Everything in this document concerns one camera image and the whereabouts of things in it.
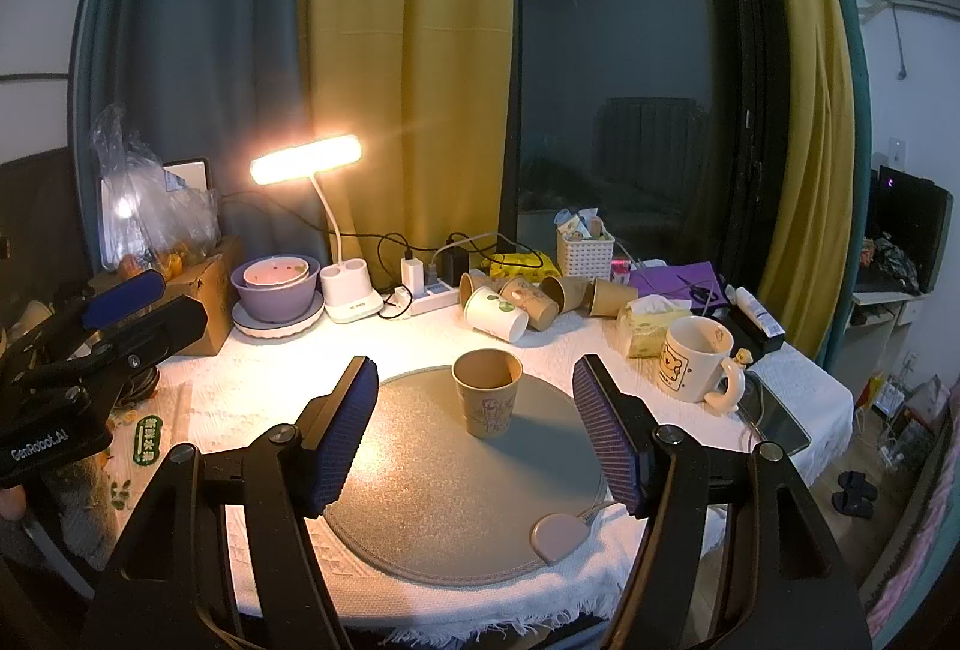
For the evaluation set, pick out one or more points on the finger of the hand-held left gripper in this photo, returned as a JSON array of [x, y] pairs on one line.
[[124, 299], [161, 324]]

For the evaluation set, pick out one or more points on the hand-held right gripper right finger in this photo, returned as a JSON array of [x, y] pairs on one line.
[[611, 432]]

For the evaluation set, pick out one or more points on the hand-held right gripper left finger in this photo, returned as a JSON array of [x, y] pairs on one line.
[[341, 432]]

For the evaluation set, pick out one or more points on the brown printed paper cup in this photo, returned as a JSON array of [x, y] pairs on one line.
[[487, 406]]

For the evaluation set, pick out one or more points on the white green-print paper cup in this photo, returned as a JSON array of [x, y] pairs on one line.
[[491, 314]]

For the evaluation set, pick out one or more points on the cardboard box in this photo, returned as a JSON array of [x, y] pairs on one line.
[[214, 298]]

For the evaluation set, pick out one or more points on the clear plastic bag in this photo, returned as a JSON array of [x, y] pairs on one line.
[[150, 208]]

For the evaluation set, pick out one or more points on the white woven tablecloth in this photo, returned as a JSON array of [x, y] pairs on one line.
[[247, 388]]

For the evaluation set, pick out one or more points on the white cartoon mug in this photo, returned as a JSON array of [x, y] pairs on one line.
[[694, 365]]

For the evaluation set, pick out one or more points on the yellow tissue pack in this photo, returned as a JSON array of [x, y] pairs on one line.
[[645, 331]]

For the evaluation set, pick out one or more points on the purple bowl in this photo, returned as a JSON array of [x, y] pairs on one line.
[[274, 305]]

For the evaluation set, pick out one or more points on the pink mat controller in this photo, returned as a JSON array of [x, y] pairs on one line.
[[556, 537]]

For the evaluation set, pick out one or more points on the white plate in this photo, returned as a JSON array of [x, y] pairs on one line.
[[289, 326]]

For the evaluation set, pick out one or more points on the pink and white bowl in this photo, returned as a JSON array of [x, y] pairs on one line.
[[274, 275]]

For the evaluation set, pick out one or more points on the grey round heating mat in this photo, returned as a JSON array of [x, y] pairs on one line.
[[450, 507]]

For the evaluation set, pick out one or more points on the white desk lamp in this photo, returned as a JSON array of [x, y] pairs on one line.
[[349, 294]]

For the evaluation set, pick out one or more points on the white framed screen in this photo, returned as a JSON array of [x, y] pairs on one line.
[[187, 174]]

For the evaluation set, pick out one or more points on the purple folder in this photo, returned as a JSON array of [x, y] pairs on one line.
[[667, 281]]

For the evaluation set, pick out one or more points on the white power strip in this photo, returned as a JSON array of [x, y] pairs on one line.
[[435, 299]]

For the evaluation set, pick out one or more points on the dark tablet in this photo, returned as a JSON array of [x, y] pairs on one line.
[[780, 418]]

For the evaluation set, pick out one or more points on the black box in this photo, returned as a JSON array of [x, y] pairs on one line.
[[754, 339]]

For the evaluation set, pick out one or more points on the white charger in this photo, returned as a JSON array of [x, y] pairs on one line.
[[411, 273]]

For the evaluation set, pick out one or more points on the white plastic basket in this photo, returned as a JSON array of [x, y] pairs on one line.
[[585, 256]]

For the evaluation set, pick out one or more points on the white tube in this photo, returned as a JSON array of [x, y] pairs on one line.
[[757, 313]]

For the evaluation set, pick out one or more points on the yellow packet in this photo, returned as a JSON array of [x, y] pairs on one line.
[[517, 260]]

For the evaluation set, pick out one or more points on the black charger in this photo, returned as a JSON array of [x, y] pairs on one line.
[[454, 262]]

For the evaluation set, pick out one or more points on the black slippers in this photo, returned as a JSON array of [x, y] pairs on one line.
[[855, 494]]

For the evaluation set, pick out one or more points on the teal curtain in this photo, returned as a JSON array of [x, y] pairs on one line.
[[195, 58], [844, 20]]

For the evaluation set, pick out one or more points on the white side desk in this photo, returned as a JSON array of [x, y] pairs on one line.
[[881, 313]]

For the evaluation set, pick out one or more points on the yellow curtain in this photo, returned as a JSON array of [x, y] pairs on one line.
[[405, 58], [814, 133]]

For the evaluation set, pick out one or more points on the black monitor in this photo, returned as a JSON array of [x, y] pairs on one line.
[[911, 223]]

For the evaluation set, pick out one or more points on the glass sliding door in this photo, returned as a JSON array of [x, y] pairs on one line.
[[630, 58]]

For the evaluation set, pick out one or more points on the white wall socket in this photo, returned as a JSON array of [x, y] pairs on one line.
[[898, 151]]

